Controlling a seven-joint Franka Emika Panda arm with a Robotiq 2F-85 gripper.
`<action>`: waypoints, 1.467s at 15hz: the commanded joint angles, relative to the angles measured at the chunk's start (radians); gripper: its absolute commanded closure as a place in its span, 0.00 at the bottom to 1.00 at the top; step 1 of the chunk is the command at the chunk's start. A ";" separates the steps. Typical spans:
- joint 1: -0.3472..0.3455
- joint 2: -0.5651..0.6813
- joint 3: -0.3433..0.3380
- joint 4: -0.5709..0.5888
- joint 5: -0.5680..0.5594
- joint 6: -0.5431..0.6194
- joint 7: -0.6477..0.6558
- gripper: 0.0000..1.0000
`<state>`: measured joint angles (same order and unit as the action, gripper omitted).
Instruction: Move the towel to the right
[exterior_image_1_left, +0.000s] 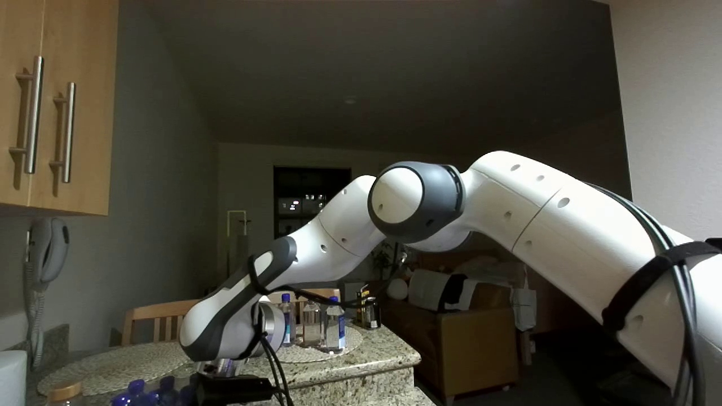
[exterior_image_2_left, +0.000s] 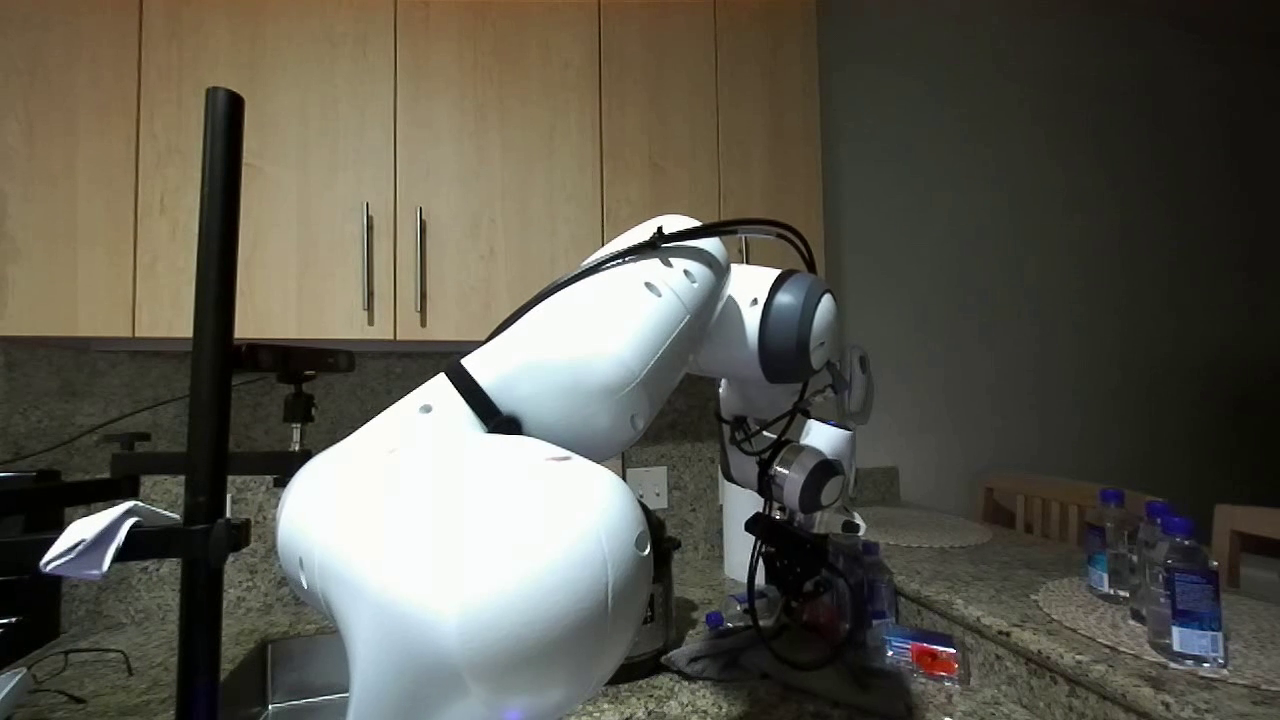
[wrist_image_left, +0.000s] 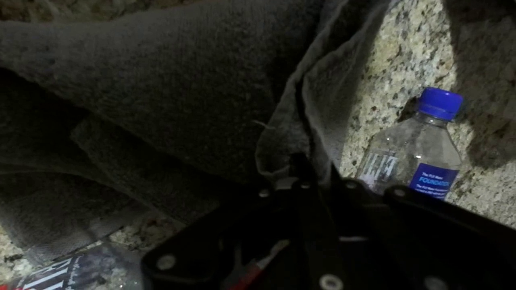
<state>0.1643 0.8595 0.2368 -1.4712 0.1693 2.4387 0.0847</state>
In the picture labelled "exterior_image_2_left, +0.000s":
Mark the wooden chair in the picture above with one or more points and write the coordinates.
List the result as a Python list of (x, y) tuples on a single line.
[(1246, 532), (1042, 506)]

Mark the light wooden wall cabinets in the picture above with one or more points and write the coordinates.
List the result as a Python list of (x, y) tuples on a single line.
[(66, 161)]

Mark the white folded paper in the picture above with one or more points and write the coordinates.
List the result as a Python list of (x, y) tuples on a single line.
[(103, 532)]

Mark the clear water bottle blue label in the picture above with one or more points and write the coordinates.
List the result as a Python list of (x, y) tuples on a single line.
[(1194, 605), (1107, 560), (1148, 560)]

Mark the black camera on mount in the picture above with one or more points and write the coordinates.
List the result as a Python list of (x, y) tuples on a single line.
[(298, 363)]

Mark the stainless steel sink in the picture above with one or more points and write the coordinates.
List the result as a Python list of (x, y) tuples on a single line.
[(294, 674)]

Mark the white wall outlet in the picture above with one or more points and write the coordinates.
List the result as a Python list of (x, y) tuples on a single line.
[(650, 488)]

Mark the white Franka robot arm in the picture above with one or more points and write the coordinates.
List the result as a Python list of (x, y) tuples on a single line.
[(464, 560)]

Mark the red blue plastic package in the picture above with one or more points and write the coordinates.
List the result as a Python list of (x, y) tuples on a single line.
[(930, 658)]

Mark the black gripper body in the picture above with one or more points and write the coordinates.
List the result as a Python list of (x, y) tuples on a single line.
[(806, 560)]

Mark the black clamp rig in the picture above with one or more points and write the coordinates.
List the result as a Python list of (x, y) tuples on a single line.
[(155, 464)]

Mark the black vertical stand pole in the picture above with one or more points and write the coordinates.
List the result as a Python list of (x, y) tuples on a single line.
[(210, 403)]

